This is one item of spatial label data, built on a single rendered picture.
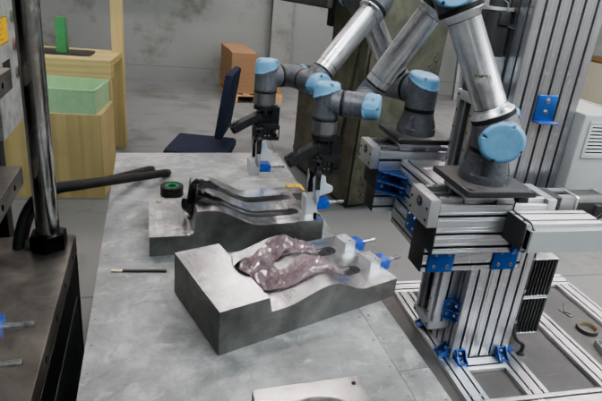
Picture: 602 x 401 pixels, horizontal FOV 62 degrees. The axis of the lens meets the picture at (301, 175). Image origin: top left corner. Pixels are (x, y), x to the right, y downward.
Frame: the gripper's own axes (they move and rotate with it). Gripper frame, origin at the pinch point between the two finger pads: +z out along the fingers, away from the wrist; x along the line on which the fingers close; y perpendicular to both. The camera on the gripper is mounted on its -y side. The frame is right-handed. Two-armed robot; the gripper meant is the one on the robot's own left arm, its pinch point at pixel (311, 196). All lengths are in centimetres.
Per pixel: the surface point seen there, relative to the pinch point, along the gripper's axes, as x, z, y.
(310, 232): -7.0, 8.5, -1.7
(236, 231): -7.1, 6.6, -24.1
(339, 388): -70, 7, -15
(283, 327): -45, 12, -19
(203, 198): -3.2, -2.4, -32.8
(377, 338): -50, 14, 2
